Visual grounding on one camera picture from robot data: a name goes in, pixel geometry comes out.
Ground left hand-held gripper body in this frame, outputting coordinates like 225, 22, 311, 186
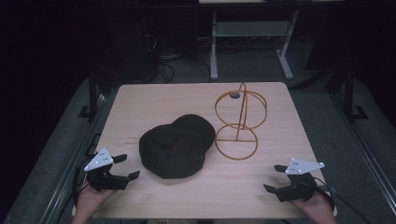
83, 147, 130, 192

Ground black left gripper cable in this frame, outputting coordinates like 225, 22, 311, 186
55, 156, 95, 224

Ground person's left hand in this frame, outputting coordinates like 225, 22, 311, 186
71, 184, 119, 224

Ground white metal desk frame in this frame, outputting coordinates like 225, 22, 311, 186
209, 8, 301, 81

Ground black cloth hat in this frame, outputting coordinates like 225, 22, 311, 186
138, 113, 217, 180

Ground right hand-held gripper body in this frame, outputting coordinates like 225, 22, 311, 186
275, 157, 326, 203

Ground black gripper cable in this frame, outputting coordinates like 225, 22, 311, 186
55, 156, 95, 224
312, 176, 373, 224

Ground tangle of floor cables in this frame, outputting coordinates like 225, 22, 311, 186
146, 34, 213, 84

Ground person's right hand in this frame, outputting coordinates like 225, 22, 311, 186
290, 190, 338, 224

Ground black metal stand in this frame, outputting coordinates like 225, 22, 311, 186
341, 62, 369, 121
78, 70, 107, 122

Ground gold wire hat stand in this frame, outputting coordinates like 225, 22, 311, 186
214, 81, 268, 161

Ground grey aluminium rail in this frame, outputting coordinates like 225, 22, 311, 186
38, 92, 108, 224
329, 91, 396, 216

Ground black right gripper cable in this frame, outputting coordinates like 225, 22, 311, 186
312, 176, 373, 224

